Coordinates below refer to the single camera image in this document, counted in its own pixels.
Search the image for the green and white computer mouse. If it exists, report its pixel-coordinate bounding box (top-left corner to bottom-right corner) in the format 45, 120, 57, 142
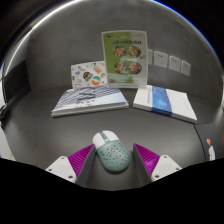
92, 130, 132, 174

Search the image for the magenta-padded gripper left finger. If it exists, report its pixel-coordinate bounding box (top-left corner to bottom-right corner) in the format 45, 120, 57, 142
45, 143, 98, 188

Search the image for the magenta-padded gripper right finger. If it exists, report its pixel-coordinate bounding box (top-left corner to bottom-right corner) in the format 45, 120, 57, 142
132, 143, 183, 186

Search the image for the white book with blue band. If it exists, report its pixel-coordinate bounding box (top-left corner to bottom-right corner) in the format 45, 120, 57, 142
132, 84, 198, 125

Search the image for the grey striped cover book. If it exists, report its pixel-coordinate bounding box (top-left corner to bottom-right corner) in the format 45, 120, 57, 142
50, 84, 130, 118

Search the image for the white card with colourful stickers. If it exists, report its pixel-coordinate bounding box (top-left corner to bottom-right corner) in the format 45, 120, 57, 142
70, 60, 108, 90

